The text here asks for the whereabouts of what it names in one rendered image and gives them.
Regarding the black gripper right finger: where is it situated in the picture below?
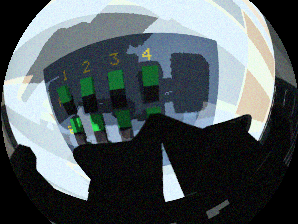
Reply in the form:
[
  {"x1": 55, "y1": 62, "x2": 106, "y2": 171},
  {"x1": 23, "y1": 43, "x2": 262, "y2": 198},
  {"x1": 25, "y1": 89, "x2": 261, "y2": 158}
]
[{"x1": 156, "y1": 113, "x2": 251, "y2": 197}]

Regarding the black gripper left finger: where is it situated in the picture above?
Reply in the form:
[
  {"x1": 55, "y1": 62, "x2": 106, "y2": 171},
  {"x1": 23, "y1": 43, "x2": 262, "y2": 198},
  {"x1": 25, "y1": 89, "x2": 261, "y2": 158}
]
[{"x1": 73, "y1": 115, "x2": 164, "y2": 193}]

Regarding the grey switch panel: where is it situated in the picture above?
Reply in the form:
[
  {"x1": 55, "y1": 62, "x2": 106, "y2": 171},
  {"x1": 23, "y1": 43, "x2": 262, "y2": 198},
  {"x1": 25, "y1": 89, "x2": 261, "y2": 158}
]
[{"x1": 43, "y1": 32, "x2": 220, "y2": 153}]

